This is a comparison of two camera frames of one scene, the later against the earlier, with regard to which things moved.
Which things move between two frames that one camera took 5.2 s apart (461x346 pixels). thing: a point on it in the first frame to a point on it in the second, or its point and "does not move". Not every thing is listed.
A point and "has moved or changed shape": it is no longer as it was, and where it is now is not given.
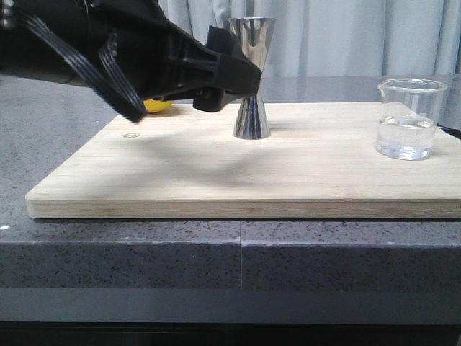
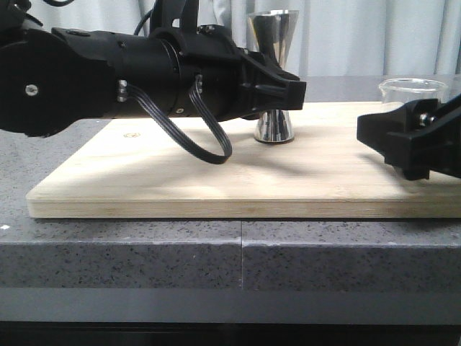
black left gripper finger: x=238 y=77 to x=265 y=86
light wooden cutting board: x=321 y=161 does not move
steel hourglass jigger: x=256 y=34 has moved or changed shape
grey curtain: x=342 y=37 does not move
